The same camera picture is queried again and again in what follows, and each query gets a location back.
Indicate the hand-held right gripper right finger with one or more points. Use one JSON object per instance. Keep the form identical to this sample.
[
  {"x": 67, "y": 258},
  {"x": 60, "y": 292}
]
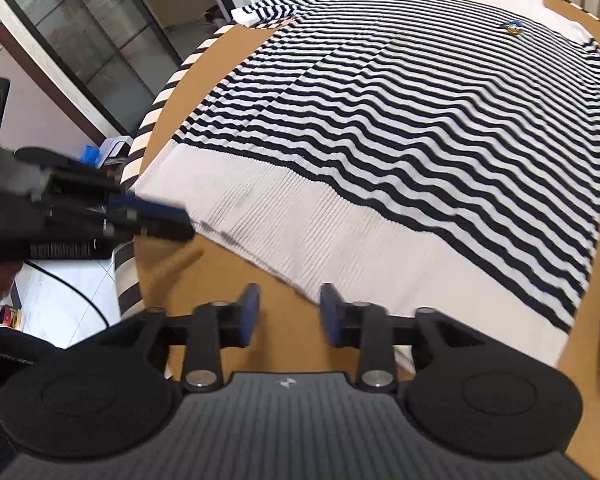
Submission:
[{"x": 330, "y": 315}]

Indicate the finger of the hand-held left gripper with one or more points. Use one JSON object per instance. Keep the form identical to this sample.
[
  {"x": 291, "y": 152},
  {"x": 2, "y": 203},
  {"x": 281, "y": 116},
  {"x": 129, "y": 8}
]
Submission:
[
  {"x": 147, "y": 209},
  {"x": 155, "y": 229}
]

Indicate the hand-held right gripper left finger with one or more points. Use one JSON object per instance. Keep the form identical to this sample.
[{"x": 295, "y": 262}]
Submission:
[{"x": 250, "y": 315}]

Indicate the black and white striped shirt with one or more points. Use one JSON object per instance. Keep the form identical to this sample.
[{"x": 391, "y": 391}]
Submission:
[{"x": 380, "y": 135}]

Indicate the small blue object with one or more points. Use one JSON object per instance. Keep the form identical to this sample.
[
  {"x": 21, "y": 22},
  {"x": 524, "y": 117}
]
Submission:
[{"x": 90, "y": 155}]

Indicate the glass sliding door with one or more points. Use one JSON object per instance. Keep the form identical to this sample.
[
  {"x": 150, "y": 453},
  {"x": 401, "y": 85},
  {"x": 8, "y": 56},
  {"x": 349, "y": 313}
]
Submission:
[{"x": 90, "y": 35}]

